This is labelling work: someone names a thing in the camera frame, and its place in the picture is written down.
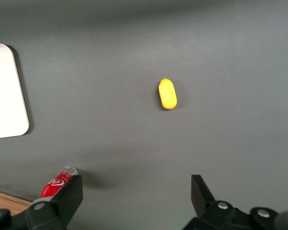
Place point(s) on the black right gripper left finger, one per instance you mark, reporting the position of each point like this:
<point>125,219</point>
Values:
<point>62,203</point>

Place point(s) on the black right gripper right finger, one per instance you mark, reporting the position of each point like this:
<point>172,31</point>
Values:
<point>206,198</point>

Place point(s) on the red coke bottle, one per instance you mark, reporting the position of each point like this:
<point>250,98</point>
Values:
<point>57,183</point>

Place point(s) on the white plastic tray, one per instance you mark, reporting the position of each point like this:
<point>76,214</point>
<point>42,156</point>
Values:
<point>4,93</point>

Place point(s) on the yellow toy lemon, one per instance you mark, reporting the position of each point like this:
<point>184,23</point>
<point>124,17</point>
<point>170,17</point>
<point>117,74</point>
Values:
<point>167,94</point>

